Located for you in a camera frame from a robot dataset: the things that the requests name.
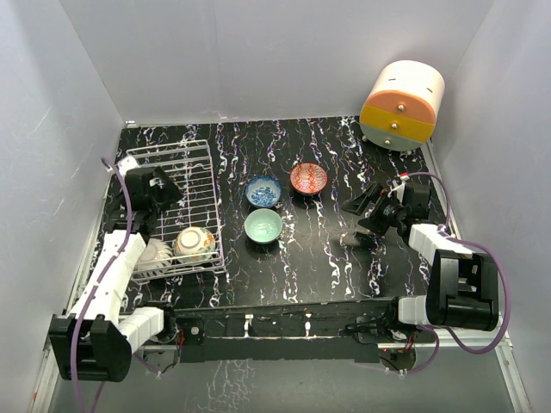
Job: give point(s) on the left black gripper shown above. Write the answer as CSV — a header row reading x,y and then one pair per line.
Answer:
x,y
170,190

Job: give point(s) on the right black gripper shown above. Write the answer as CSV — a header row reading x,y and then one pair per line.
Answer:
x,y
359,205

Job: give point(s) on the white floral bowl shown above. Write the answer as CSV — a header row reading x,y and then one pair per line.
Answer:
x,y
193,245

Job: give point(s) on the white bowl orange rim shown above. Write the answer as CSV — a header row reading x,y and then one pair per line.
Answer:
x,y
156,256

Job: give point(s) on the blue patterned bowl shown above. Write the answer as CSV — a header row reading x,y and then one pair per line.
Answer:
x,y
263,191

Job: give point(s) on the mint green bowl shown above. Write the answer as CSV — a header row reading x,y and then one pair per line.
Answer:
x,y
263,226

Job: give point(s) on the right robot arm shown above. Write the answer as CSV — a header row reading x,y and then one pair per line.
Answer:
x,y
463,285

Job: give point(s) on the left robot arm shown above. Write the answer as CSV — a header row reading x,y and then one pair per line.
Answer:
x,y
91,341

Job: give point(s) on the red patterned bowl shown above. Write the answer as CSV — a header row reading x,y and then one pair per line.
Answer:
x,y
308,178

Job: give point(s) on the round pastel drawer cabinet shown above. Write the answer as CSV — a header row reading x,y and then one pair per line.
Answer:
x,y
401,110

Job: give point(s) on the white wire dish rack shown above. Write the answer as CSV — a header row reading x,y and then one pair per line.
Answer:
x,y
190,165

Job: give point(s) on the aluminium frame rail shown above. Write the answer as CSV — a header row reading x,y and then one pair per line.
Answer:
x,y
301,332

